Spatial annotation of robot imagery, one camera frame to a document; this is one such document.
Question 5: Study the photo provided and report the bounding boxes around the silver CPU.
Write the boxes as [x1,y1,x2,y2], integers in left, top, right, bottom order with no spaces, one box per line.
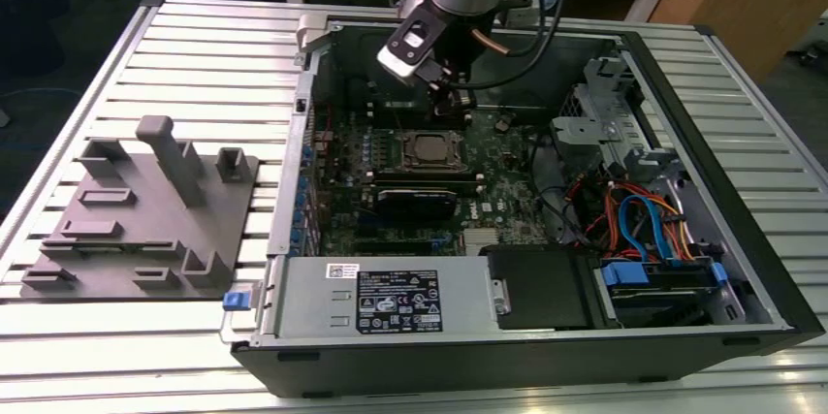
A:
[413,135,454,163]

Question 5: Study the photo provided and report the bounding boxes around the metal disk bay cage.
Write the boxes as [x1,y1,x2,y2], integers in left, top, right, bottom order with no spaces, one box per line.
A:
[546,57,690,187]

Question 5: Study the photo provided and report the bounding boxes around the green motherboard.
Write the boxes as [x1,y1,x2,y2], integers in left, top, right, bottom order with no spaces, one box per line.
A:
[309,108,563,258]

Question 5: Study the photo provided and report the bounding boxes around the black graphics card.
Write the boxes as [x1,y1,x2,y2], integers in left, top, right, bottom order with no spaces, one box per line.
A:
[371,186,458,227]

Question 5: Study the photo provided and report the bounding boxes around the small silver heatsink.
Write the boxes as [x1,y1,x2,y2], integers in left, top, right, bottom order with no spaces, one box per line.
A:
[462,227,502,246]

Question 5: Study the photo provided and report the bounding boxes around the black drive housing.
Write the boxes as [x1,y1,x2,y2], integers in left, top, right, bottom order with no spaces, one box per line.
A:
[483,244,613,333]

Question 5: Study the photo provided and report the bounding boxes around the hard disk in blue carrier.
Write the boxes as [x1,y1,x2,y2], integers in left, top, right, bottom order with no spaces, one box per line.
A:
[597,261,729,331]

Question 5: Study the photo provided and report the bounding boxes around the grey power supply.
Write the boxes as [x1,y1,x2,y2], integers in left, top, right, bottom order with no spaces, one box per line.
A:
[254,256,502,340]

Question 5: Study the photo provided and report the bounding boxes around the grey parts rack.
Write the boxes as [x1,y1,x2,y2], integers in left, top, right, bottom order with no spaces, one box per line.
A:
[18,114,261,300]

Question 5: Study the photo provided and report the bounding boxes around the black PC case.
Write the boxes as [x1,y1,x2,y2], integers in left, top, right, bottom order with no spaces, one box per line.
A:
[229,14,826,399]

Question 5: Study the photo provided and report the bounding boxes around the copper coloured hose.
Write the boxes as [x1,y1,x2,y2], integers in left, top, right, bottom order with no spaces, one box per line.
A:
[470,28,513,54]

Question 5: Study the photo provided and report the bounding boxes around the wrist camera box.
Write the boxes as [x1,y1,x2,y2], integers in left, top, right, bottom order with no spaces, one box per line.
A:
[375,18,447,81]

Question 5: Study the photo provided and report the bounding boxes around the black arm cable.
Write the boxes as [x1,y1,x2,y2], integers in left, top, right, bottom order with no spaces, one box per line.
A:
[386,0,571,91]

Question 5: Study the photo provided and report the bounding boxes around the black wire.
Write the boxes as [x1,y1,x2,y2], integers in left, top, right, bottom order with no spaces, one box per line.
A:
[526,135,587,246]

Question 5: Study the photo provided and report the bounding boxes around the blue data wire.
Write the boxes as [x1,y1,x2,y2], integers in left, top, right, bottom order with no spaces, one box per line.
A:
[615,194,679,268]

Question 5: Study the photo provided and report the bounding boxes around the orange power wires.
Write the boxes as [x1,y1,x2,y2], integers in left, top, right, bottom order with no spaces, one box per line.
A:
[599,180,703,265]

